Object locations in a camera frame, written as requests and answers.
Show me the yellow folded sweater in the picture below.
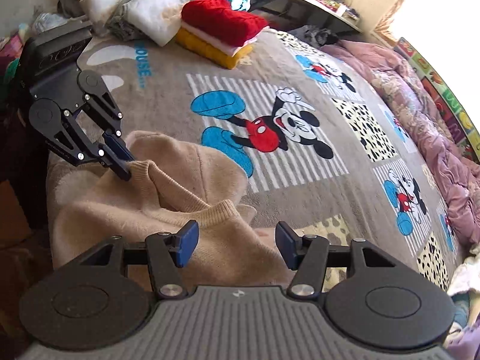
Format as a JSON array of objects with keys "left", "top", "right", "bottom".
[{"left": 175, "top": 28, "right": 254, "bottom": 70}]

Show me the red folded sweater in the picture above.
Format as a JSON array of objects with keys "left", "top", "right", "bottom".
[{"left": 181, "top": 0, "right": 269, "bottom": 47}]

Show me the colourful alphabet headboard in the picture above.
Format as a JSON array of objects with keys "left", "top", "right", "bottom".
[{"left": 394, "top": 37, "right": 479, "bottom": 164}]

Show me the Mickey Mouse bed blanket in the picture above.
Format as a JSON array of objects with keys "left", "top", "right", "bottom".
[{"left": 79, "top": 30, "right": 461, "bottom": 289}]

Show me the pink purple quilt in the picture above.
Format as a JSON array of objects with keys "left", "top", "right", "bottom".
[{"left": 321, "top": 40, "right": 479, "bottom": 245}]

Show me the grey crumpled garment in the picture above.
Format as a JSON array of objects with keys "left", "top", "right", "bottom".
[{"left": 106, "top": 0, "right": 146, "bottom": 41}]

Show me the pink folded garment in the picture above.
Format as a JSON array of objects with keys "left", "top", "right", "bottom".
[{"left": 181, "top": 21, "right": 263, "bottom": 57}]

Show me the beige knit sweater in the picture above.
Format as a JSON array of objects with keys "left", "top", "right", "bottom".
[{"left": 47, "top": 131, "right": 293, "bottom": 288}]

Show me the white crumpled garment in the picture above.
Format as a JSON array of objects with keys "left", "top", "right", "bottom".
[{"left": 80, "top": 0, "right": 190, "bottom": 47}]

